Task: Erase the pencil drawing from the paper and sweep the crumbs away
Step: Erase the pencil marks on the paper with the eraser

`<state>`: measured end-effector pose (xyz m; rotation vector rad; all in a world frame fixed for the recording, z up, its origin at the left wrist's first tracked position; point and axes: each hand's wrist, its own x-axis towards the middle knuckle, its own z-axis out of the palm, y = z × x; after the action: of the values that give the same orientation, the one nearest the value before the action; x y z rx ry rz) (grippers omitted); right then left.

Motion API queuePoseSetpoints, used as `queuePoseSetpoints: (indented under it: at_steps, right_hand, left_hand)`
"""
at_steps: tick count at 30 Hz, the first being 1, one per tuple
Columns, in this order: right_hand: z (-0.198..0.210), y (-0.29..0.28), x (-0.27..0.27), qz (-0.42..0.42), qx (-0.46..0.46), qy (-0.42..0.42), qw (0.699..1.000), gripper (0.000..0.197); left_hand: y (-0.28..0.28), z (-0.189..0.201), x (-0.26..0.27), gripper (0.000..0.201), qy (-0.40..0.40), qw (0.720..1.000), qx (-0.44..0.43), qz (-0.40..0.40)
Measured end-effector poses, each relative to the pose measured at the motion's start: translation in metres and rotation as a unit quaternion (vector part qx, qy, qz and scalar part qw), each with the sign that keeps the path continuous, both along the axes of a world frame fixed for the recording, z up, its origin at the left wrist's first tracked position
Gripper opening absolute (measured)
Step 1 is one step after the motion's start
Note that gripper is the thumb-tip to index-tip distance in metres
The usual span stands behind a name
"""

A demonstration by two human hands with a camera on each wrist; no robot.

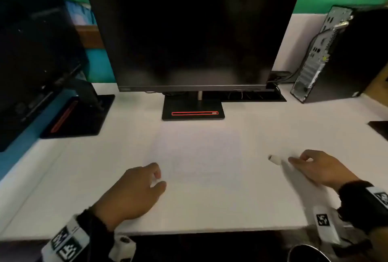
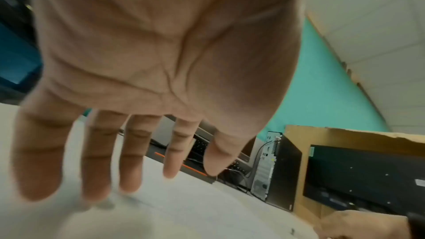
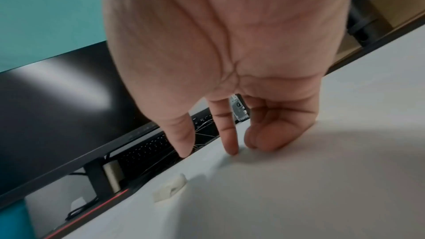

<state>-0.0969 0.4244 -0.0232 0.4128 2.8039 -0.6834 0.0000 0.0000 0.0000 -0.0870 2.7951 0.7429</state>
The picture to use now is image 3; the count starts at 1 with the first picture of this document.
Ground person's right hand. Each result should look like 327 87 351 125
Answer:
100 0 356 158

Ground white eraser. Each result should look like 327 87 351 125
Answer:
152 172 188 202

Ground black desktop computer tower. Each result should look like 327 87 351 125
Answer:
230 94 250 123

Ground black keyboard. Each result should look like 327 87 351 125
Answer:
117 108 222 178

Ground black flat stand base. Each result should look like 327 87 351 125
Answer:
325 0 425 76

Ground beige cylinder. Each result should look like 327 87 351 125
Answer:
101 160 125 193

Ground brown cardboard box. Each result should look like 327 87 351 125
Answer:
332 0 425 66

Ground black computer monitor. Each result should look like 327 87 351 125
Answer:
0 39 160 202

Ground white power adapter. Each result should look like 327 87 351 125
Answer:
70 196 88 211

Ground coiled black cable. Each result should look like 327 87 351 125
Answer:
64 196 100 221

